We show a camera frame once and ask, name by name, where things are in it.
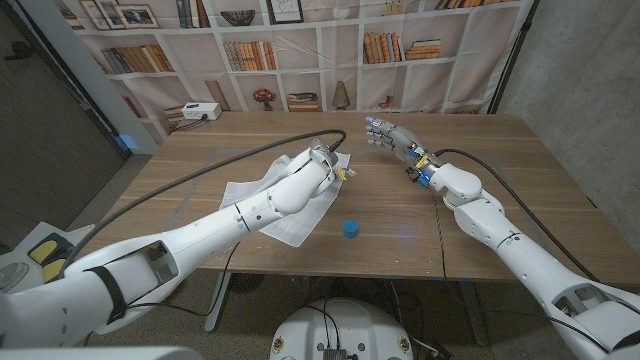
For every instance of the printed bookshelf backdrop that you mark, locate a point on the printed bookshelf backdrop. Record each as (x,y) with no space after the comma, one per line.
(340,60)

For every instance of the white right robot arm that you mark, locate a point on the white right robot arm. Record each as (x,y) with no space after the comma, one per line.
(490,225)

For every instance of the black backdrop stand pole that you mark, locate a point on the black backdrop stand pole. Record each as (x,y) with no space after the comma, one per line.
(515,55)

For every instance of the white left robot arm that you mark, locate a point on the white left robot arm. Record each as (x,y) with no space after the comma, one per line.
(225,225)

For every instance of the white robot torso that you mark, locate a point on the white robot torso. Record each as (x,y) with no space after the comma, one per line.
(350,330)

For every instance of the blue cylinder block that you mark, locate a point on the blue cylinder block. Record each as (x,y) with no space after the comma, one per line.
(350,229)

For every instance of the yellow black foot pedal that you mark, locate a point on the yellow black foot pedal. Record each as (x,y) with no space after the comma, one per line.
(42,250)
(51,271)

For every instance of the white floor platform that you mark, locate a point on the white floor platform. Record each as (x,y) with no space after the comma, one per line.
(80,233)

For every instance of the white power strip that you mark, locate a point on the white power strip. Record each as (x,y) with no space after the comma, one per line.
(201,110)

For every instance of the white cloth napkin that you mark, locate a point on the white cloth napkin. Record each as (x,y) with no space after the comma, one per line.
(300,225)

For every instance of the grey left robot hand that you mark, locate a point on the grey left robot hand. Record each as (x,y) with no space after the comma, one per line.
(322,149)

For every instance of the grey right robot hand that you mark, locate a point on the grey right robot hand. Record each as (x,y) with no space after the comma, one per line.
(400,140)

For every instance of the grey sneaker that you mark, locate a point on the grey sneaker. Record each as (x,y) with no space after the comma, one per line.
(10,276)

